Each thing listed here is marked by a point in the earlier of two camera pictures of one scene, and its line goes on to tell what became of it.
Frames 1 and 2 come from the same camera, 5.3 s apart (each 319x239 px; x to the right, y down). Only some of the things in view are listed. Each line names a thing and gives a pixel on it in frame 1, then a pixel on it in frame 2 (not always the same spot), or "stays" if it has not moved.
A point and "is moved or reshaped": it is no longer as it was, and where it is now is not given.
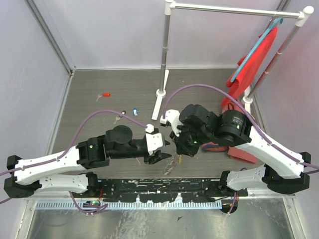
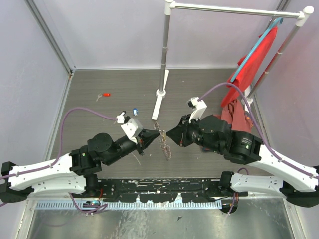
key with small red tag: (100, 95) stays
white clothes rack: (302, 15) stays
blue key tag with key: (135, 111) stays
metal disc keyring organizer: (171, 165) is moved or reshaped
